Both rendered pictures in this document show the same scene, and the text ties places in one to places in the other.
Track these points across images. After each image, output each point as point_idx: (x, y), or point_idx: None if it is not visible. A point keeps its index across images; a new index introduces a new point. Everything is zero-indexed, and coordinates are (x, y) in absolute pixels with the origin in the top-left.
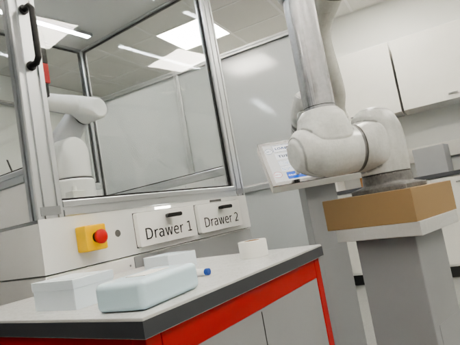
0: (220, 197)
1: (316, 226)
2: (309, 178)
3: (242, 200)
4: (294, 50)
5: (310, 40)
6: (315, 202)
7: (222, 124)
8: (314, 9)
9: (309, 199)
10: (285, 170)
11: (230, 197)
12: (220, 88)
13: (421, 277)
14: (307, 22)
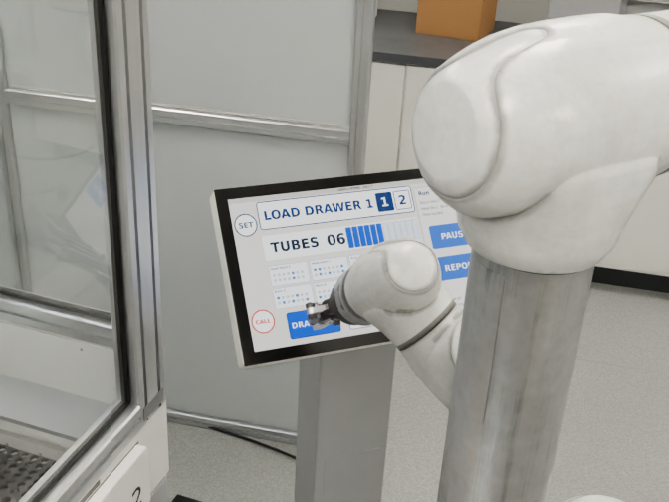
0: (98, 478)
1: (329, 411)
2: (344, 341)
3: (157, 423)
4: (461, 429)
5: (533, 438)
6: (338, 363)
7: (125, 241)
8: (582, 320)
9: (328, 356)
10: (284, 304)
11: (125, 448)
12: (133, 117)
13: None
14: (547, 378)
